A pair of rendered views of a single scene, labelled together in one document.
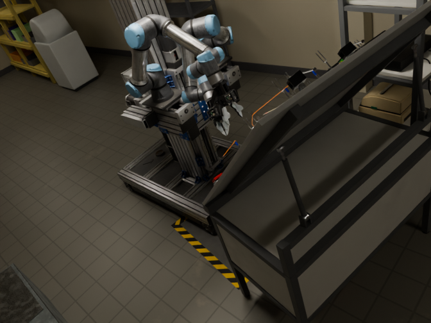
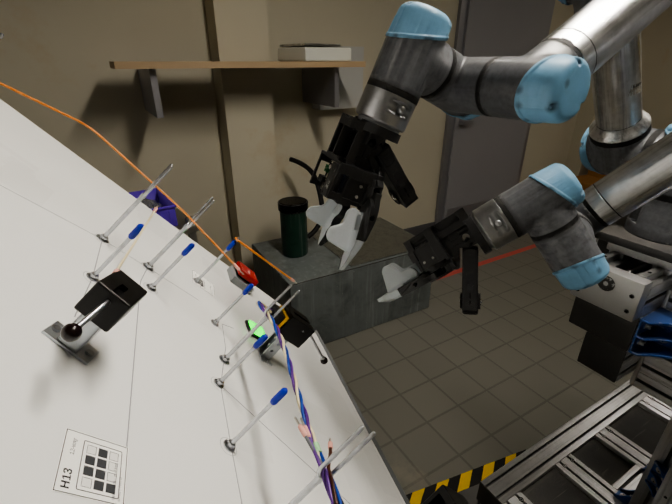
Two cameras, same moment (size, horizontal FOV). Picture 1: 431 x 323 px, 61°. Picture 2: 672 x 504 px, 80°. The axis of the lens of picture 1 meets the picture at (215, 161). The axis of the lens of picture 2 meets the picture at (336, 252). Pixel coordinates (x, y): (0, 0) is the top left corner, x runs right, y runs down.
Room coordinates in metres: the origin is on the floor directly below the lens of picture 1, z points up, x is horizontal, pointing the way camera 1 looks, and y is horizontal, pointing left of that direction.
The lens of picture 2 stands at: (1.64, -0.73, 1.52)
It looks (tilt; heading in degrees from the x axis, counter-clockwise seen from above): 25 degrees down; 96
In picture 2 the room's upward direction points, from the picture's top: straight up
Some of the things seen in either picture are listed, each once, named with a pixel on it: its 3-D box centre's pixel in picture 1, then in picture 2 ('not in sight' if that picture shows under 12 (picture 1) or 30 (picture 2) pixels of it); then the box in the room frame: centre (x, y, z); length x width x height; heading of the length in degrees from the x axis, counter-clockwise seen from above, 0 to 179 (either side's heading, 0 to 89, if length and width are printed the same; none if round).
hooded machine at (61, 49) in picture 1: (61, 50); not in sight; (6.66, 1.83, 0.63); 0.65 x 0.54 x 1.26; 35
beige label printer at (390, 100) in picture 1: (387, 100); not in sight; (1.96, -1.20, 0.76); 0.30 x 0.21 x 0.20; 29
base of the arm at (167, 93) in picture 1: (160, 90); (671, 212); (2.30, 0.18, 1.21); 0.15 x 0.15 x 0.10
